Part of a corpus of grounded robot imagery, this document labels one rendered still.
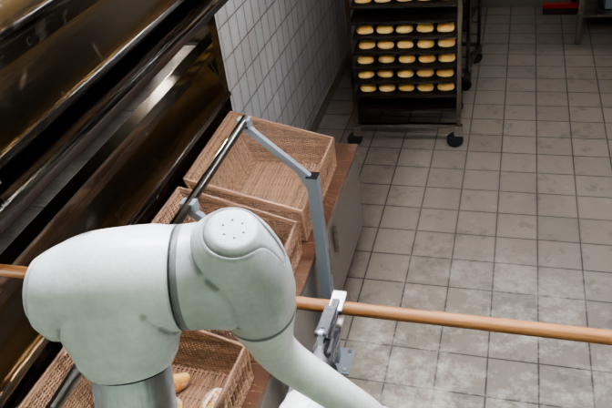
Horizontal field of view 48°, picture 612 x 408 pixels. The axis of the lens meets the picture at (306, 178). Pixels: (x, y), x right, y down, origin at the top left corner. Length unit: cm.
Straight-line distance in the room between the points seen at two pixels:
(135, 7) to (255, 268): 176
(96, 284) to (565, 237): 305
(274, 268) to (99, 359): 23
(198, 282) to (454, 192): 320
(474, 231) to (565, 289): 56
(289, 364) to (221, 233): 31
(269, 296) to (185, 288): 10
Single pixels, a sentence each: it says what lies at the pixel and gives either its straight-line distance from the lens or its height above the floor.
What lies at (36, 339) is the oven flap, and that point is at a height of 95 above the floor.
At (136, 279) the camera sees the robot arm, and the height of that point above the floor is 177.
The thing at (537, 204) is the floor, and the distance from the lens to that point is 387.
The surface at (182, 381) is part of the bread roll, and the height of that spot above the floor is 64.
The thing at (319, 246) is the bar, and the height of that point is 65.
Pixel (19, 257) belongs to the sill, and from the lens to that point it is 199.
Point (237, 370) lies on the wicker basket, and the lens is 212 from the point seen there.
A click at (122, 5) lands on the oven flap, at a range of 241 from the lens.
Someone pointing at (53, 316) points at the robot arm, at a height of 173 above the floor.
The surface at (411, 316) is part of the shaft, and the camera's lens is 152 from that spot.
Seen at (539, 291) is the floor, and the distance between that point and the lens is 335.
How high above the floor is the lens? 228
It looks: 34 degrees down
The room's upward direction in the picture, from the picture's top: 8 degrees counter-clockwise
